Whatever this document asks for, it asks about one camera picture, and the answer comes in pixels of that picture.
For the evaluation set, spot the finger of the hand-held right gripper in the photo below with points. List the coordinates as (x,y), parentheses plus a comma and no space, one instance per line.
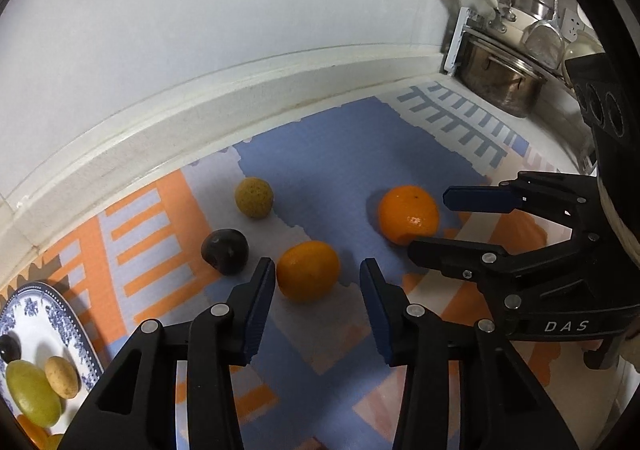
(477,199)
(450,252)

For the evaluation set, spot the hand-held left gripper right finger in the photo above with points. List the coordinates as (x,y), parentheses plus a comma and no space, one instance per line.
(377,311)

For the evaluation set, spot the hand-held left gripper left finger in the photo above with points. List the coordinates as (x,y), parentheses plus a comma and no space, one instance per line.
(257,311)

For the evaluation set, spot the orange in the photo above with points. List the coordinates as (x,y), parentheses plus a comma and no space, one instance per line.
(307,271)
(408,214)
(32,435)

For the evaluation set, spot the yellow pear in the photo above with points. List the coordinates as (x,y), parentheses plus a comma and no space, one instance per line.
(61,376)

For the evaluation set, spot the blue rimmed white plate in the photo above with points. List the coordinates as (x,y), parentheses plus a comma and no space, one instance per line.
(30,325)

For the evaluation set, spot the green apple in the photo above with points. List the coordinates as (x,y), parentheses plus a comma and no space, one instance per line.
(32,392)

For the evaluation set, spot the dark plum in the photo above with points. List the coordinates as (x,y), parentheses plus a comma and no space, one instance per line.
(7,348)
(225,251)

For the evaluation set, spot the bumpy yellow small fruit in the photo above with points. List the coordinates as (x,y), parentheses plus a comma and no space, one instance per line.
(254,197)

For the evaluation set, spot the large steel pot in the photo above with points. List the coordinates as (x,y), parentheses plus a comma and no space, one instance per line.
(502,77)

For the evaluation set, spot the colourful patterned table mat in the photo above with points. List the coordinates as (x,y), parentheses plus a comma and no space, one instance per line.
(320,170)

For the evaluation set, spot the white dish rack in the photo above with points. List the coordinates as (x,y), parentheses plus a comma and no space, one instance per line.
(456,42)

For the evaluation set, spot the metal skimmer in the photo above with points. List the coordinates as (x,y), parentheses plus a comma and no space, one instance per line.
(542,42)

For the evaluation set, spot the cream pitcher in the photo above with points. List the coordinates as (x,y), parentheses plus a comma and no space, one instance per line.
(580,49)

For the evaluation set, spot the white wall socket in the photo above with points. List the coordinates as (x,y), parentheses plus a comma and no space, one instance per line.
(572,22)

